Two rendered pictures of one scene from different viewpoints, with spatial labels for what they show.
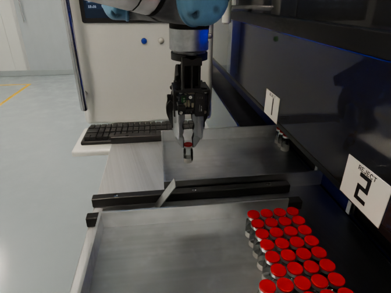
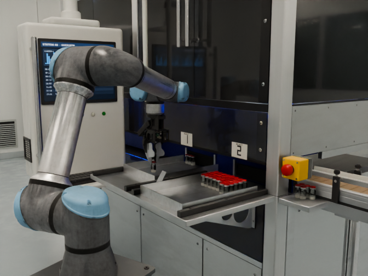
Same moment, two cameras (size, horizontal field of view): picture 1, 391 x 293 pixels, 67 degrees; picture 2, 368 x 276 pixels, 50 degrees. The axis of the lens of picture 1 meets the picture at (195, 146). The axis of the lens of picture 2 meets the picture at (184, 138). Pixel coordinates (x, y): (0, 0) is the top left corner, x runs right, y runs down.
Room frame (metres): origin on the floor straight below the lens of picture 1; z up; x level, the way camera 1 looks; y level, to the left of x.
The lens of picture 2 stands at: (-0.88, 0.72, 1.32)
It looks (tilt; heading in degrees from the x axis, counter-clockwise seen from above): 9 degrees down; 330
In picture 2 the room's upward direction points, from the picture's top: straight up
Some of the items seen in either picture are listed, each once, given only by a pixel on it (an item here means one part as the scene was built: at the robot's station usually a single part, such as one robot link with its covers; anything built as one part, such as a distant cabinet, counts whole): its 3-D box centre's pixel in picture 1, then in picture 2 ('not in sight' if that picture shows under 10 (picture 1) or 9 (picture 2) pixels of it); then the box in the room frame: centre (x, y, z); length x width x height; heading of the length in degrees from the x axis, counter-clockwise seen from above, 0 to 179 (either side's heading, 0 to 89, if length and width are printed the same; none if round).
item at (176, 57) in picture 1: (189, 84); (156, 128); (0.59, 0.01, 1.09); 0.09 x 0.08 x 0.12; 7
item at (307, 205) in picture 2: not in sight; (305, 201); (0.07, -0.32, 0.87); 0.14 x 0.13 x 0.02; 97
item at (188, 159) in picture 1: (188, 153); (153, 167); (0.61, 0.02, 0.92); 0.02 x 0.02 x 0.04
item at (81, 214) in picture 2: not in sight; (84, 214); (0.10, 0.46, 0.96); 0.13 x 0.12 x 0.14; 37
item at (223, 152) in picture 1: (231, 154); (170, 167); (0.65, -0.09, 0.90); 0.34 x 0.26 x 0.04; 97
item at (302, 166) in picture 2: not in sight; (296, 167); (0.08, -0.28, 1.00); 0.08 x 0.07 x 0.07; 97
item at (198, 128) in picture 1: (198, 131); (160, 152); (0.59, -0.01, 0.99); 0.06 x 0.03 x 0.09; 7
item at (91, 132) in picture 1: (142, 131); (88, 176); (0.98, 0.19, 0.82); 0.40 x 0.14 x 0.02; 97
